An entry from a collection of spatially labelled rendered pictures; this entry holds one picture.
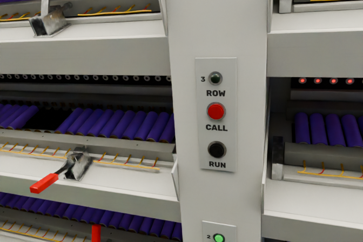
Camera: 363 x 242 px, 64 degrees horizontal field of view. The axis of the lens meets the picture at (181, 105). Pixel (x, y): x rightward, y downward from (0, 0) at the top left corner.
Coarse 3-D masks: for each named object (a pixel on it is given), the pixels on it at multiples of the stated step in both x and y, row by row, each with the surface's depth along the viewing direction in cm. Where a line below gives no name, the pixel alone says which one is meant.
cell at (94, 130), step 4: (104, 112) 49; (108, 112) 49; (112, 112) 50; (100, 116) 49; (104, 116) 49; (108, 116) 49; (100, 120) 48; (104, 120) 48; (108, 120) 49; (96, 124) 47; (100, 124) 47; (104, 124) 48; (92, 128) 46; (96, 128) 46; (100, 128) 47; (88, 132) 46; (92, 132) 45; (96, 132) 46; (96, 136) 46
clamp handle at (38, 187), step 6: (72, 162) 40; (66, 168) 38; (48, 174) 36; (54, 174) 36; (60, 174) 37; (42, 180) 35; (48, 180) 35; (54, 180) 36; (30, 186) 34; (36, 186) 34; (42, 186) 34; (48, 186) 35; (36, 192) 34
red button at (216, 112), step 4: (216, 104) 29; (212, 108) 29; (216, 108) 29; (220, 108) 29; (208, 112) 29; (212, 112) 29; (216, 112) 29; (220, 112) 29; (212, 116) 29; (216, 116) 29; (220, 116) 29
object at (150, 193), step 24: (0, 168) 44; (24, 168) 44; (48, 168) 43; (96, 168) 41; (120, 168) 41; (144, 168) 40; (168, 168) 39; (24, 192) 44; (48, 192) 42; (72, 192) 40; (96, 192) 39; (120, 192) 37; (144, 192) 37; (168, 192) 36; (144, 216) 39; (168, 216) 37
